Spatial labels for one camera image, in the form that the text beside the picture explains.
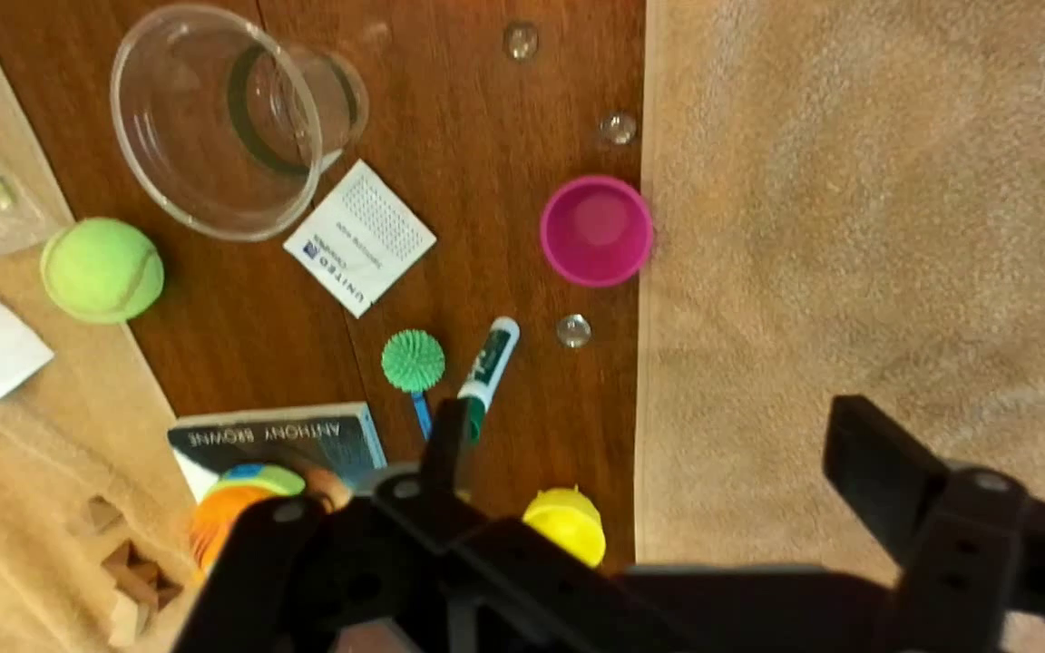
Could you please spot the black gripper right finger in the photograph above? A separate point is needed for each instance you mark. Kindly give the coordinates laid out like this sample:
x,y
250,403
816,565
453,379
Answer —
x,y
983,555

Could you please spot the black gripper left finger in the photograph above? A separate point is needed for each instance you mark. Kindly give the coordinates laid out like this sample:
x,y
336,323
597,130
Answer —
x,y
306,582

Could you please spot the clear glass pebble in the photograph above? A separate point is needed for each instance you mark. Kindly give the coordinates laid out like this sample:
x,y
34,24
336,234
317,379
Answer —
x,y
570,332
620,130
521,40

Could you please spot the small yellow bowl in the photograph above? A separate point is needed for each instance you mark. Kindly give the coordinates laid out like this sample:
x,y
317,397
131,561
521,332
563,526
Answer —
x,y
569,523

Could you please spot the small pink bowl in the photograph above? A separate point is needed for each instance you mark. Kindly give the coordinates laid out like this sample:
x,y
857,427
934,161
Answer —
x,y
597,231

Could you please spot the orange tiger toy car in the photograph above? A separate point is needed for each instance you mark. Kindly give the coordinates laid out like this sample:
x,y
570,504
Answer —
x,y
233,503

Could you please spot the Anthony Browne picture book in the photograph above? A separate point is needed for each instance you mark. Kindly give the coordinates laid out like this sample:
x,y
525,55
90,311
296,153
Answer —
x,y
281,440

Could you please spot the small wooden block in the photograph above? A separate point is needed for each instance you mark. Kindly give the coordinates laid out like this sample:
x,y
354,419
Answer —
x,y
144,571
124,618
96,517

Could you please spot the blue crayon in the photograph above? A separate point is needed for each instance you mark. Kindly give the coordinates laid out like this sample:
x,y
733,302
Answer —
x,y
424,415

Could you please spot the green spiky ball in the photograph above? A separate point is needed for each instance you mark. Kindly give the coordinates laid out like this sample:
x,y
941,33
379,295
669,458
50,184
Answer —
x,y
413,362

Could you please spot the green-capped white marker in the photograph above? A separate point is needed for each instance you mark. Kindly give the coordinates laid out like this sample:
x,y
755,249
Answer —
x,y
487,367

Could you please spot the tan towel with blocks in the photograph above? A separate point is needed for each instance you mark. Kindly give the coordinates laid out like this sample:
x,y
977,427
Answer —
x,y
28,510

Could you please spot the white wipe packet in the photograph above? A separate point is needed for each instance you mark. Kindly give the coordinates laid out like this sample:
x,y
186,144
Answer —
x,y
362,237

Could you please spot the plain tan towel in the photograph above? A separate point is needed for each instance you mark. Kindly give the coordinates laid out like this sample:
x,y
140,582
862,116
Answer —
x,y
874,206

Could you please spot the yellow-green tennis ball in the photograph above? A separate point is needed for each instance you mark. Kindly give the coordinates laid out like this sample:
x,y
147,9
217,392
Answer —
x,y
105,271

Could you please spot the clear glass measuring cup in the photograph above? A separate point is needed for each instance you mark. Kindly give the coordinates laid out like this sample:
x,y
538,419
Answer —
x,y
217,122

